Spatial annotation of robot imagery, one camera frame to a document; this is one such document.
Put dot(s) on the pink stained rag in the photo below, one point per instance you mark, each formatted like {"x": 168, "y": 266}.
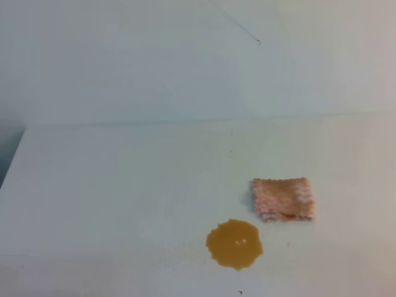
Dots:
{"x": 283, "y": 200}

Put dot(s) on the brown coffee stain puddle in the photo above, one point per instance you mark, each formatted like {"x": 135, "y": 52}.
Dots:
{"x": 235, "y": 244}

